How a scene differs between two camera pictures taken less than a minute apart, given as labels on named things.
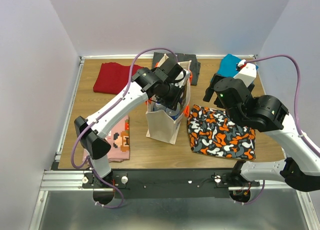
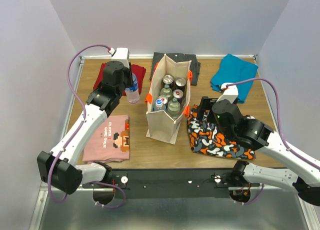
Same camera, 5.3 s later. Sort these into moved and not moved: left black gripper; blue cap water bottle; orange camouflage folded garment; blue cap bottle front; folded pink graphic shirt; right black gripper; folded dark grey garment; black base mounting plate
Moved: right black gripper; left black gripper; blue cap bottle front
Not moved: blue cap water bottle; orange camouflage folded garment; black base mounting plate; folded dark grey garment; folded pink graphic shirt
